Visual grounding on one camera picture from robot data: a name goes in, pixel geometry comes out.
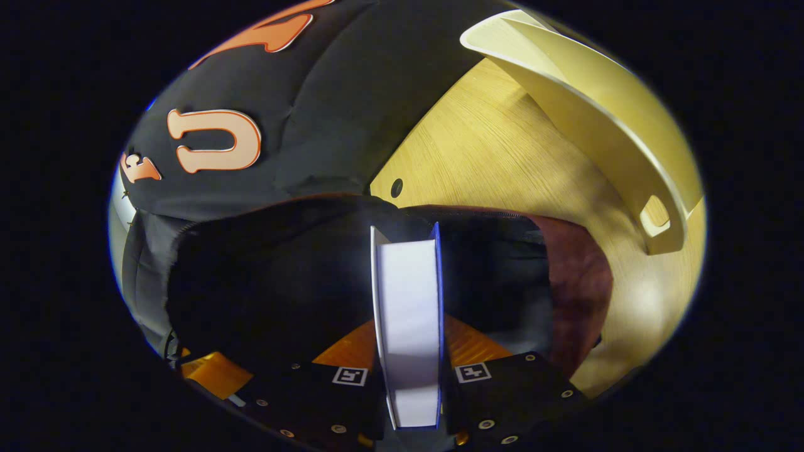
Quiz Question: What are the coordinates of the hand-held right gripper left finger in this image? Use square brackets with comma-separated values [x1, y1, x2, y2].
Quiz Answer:
[242, 319, 387, 450]

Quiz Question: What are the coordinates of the maroon schoolbag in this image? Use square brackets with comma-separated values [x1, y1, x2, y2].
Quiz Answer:
[165, 193, 614, 385]

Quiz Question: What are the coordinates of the white bookshelf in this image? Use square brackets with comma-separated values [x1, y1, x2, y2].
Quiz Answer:
[460, 9, 705, 257]

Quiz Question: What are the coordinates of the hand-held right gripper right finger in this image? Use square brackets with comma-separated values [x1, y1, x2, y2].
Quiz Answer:
[440, 313, 592, 448]

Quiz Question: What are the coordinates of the black backdrop cloth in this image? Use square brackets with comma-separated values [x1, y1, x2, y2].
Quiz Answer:
[110, 0, 523, 355]

